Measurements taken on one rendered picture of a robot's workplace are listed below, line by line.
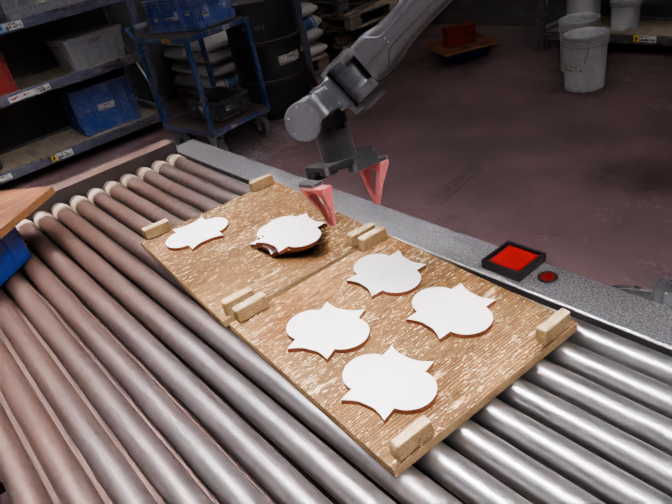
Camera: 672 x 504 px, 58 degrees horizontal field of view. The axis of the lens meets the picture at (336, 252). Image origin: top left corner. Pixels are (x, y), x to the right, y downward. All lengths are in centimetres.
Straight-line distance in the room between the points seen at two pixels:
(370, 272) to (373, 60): 36
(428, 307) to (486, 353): 13
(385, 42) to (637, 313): 53
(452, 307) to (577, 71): 372
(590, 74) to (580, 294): 362
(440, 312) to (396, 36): 40
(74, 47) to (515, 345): 464
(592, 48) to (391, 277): 363
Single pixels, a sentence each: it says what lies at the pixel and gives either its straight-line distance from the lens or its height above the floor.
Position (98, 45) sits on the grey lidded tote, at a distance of 528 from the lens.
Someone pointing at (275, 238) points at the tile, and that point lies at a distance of 115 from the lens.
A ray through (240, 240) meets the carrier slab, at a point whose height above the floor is 94.
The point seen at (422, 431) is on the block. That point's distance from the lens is 75.
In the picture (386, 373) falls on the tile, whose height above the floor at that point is 94.
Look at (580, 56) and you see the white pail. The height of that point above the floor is 25.
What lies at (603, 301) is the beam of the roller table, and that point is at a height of 92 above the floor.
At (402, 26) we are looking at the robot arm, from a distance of 86.
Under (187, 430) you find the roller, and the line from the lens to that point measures 89.
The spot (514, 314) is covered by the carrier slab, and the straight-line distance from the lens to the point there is 93.
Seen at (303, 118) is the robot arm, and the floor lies 124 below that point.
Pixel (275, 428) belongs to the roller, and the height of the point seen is 92.
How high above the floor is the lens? 152
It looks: 31 degrees down
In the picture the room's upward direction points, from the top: 12 degrees counter-clockwise
